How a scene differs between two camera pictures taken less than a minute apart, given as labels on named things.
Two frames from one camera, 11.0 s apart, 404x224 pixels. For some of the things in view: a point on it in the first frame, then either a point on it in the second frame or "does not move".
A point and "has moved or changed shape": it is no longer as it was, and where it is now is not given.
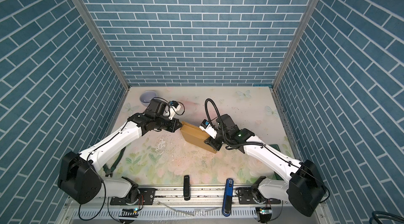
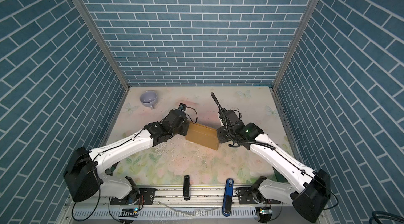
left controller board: x=129 y=212 does not move
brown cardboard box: x=195 y=136 has moved or changed shape
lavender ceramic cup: x=146 y=97 does not move
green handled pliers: x=110 y=172 does not move
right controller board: x=265 y=213 does not move
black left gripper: x=174 y=126 → x=186 y=124
